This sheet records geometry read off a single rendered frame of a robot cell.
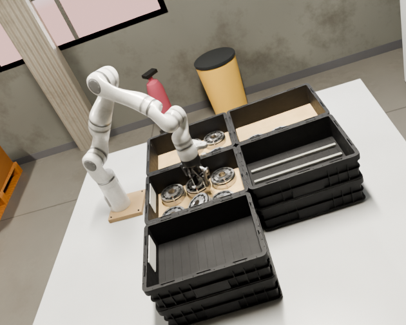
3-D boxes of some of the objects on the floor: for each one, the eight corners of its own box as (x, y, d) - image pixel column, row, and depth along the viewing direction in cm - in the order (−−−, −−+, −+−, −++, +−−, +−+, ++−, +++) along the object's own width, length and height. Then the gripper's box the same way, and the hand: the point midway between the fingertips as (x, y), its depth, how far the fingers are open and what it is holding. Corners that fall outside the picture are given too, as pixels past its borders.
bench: (91, 536, 161) (-22, 476, 122) (139, 235, 290) (91, 158, 251) (542, 487, 131) (584, 386, 92) (372, 175, 260) (359, 78, 221)
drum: (250, 98, 389) (232, 42, 357) (254, 117, 360) (236, 59, 328) (213, 109, 396) (193, 55, 364) (215, 129, 367) (193, 72, 335)
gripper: (168, 157, 162) (183, 187, 171) (196, 164, 152) (210, 195, 161) (180, 145, 165) (194, 175, 175) (208, 151, 156) (221, 182, 165)
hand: (200, 182), depth 167 cm, fingers open, 5 cm apart
